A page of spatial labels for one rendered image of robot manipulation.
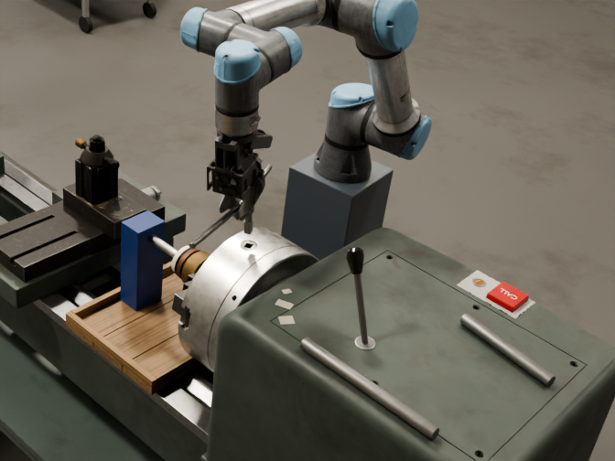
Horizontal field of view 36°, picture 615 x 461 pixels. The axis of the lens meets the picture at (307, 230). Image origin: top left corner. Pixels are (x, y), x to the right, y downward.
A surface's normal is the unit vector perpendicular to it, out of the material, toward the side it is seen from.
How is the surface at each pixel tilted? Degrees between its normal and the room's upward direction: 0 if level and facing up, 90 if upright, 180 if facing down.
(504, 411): 0
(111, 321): 0
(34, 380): 0
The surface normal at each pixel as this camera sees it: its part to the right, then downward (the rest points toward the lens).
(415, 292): 0.12, -0.83
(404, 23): 0.80, 0.32
